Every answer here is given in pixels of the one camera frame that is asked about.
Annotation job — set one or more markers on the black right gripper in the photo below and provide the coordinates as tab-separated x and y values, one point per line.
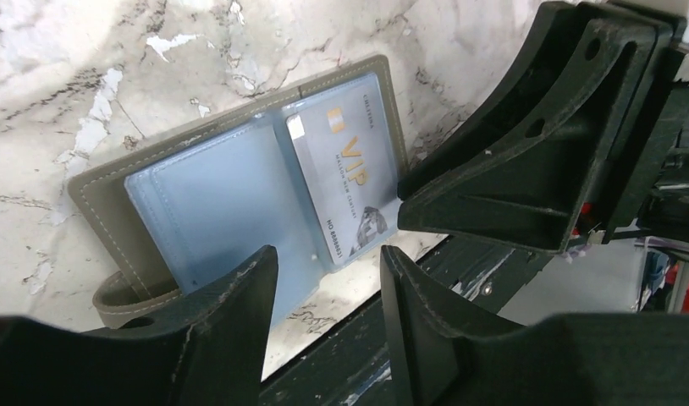
588	128

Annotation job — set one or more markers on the grey card holder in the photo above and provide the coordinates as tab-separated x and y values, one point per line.
180	213

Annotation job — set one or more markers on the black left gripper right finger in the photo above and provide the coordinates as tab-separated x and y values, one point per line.
445	350

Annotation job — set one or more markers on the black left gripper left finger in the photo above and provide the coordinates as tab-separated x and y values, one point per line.
206	348

